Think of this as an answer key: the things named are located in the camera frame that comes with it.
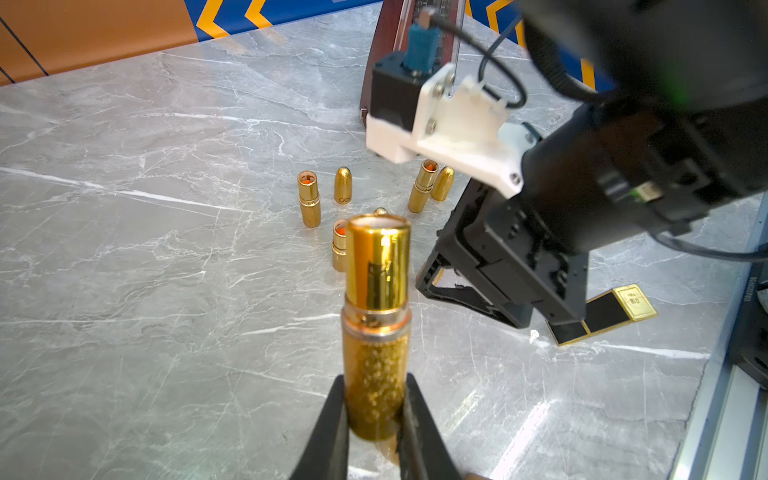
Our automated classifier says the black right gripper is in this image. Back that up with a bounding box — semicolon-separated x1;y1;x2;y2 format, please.
415;180;588;329

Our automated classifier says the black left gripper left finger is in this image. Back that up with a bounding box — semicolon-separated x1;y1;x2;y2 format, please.
290;375;349;480

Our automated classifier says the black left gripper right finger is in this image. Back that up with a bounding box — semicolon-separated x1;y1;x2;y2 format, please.
397;373;462;480

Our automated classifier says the gold bullet lipstick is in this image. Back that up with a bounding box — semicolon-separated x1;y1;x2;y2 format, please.
297;170;322;228
341;214;412;441
332;219;347;272
408;159;439;213

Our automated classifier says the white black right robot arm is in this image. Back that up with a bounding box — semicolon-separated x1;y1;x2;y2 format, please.
416;1;767;328

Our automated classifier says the black gold square lipstick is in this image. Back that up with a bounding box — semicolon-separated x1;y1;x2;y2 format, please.
548;284;658;346

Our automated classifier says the dark red wooden metronome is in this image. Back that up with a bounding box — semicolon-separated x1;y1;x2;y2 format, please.
359;0;471;126

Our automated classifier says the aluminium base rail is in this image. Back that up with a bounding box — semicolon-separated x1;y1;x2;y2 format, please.
668;197;768;480

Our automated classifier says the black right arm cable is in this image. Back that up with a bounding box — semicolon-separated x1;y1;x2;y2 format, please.
650;230;768;264

